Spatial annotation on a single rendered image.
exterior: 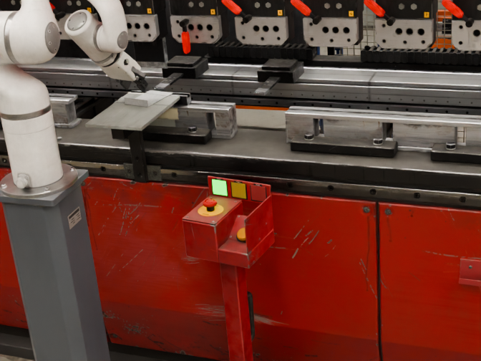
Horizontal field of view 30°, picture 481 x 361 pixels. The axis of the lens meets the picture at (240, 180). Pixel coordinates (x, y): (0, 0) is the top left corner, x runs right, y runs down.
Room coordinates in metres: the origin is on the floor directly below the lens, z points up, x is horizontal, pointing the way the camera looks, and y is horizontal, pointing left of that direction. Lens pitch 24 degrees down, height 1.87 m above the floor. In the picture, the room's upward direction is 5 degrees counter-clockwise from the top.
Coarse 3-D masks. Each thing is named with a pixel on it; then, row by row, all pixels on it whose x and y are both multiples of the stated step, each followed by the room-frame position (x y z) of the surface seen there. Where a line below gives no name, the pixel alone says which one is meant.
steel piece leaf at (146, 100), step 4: (140, 96) 2.61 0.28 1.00; (144, 96) 2.60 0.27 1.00; (148, 96) 2.60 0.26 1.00; (152, 96) 2.60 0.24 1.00; (156, 96) 2.59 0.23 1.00; (160, 96) 2.59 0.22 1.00; (164, 96) 2.59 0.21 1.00; (128, 100) 2.54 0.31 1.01; (132, 100) 2.53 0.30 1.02; (136, 100) 2.53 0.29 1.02; (140, 100) 2.52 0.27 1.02; (144, 100) 2.51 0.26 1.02; (148, 100) 2.56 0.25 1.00; (152, 100) 2.56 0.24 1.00; (156, 100) 2.55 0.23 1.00; (128, 104) 2.54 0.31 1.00; (132, 104) 2.54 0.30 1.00; (136, 104) 2.53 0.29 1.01; (140, 104) 2.52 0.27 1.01; (144, 104) 2.51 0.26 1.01; (148, 104) 2.53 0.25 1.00; (152, 104) 2.53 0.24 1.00
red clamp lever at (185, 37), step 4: (184, 20) 2.51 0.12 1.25; (188, 20) 2.53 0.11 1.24; (180, 24) 2.50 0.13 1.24; (184, 24) 2.49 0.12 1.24; (184, 28) 2.50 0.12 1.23; (184, 32) 2.50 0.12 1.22; (188, 32) 2.51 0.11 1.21; (184, 36) 2.50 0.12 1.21; (188, 36) 2.51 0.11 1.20; (184, 40) 2.50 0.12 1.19; (188, 40) 2.51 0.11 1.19; (184, 44) 2.50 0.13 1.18; (188, 44) 2.50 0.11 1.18; (184, 48) 2.50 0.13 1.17; (188, 48) 2.50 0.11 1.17; (184, 52) 2.51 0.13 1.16; (188, 52) 2.50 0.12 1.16
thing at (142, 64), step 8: (160, 40) 2.61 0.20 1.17; (136, 48) 2.64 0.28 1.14; (144, 48) 2.63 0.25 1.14; (152, 48) 2.62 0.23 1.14; (160, 48) 2.61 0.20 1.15; (136, 56) 2.64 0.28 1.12; (144, 56) 2.63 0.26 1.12; (152, 56) 2.62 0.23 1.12; (160, 56) 2.61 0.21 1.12; (144, 64) 2.64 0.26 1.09; (152, 64) 2.63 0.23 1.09; (160, 64) 2.62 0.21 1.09
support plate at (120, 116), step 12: (132, 96) 2.62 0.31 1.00; (168, 96) 2.59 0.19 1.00; (108, 108) 2.53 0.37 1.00; (120, 108) 2.52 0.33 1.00; (132, 108) 2.51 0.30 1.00; (144, 108) 2.50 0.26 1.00; (156, 108) 2.49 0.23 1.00; (168, 108) 2.51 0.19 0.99; (96, 120) 2.43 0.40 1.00; (108, 120) 2.42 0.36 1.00; (120, 120) 2.41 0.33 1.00; (132, 120) 2.40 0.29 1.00; (144, 120) 2.40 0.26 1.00
